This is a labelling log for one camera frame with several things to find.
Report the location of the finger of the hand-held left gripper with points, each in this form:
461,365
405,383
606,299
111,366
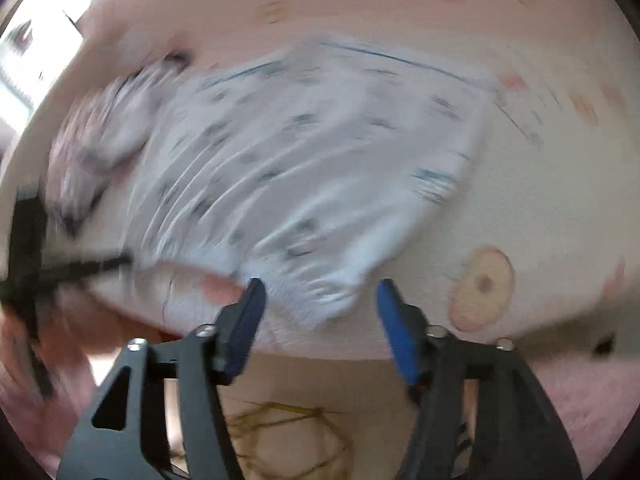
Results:
85,267

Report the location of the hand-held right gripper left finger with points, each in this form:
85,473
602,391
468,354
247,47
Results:
245,320

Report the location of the cream pink printed blanket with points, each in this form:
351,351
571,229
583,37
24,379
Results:
540,200

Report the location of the white garment with black trim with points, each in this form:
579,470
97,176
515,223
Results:
105,135

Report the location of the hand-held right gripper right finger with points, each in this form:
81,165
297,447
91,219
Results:
397,325

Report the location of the pink fluffy blanket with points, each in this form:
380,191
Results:
585,400

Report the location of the bright window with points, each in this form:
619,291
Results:
30,50

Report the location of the light blue cartoon-print shirt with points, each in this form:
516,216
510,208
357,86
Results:
310,170

